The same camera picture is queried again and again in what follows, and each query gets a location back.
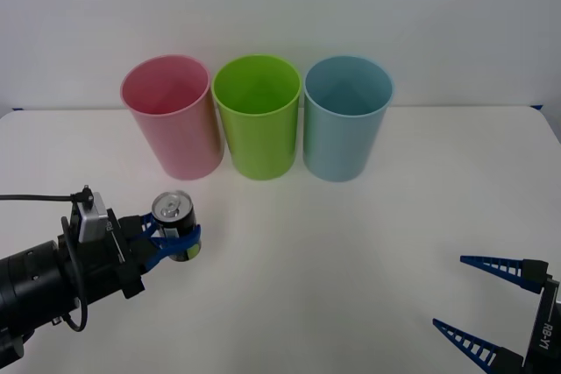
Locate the green plastic waste bin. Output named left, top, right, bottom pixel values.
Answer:
left=210, top=53, right=302, bottom=181

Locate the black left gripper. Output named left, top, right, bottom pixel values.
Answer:
left=59, top=209, right=203, bottom=305

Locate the pale blue plastic waste bin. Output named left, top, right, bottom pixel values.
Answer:
left=302, top=55, right=394, bottom=183

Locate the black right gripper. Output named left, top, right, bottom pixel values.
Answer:
left=432, top=254, right=561, bottom=374

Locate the pink plastic waste bin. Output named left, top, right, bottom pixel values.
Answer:
left=119, top=53, right=225, bottom=181

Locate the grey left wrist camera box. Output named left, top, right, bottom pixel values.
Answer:
left=76, top=191, right=109, bottom=244

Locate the black drink can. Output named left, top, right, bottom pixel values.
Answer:
left=151, top=191, right=202, bottom=262

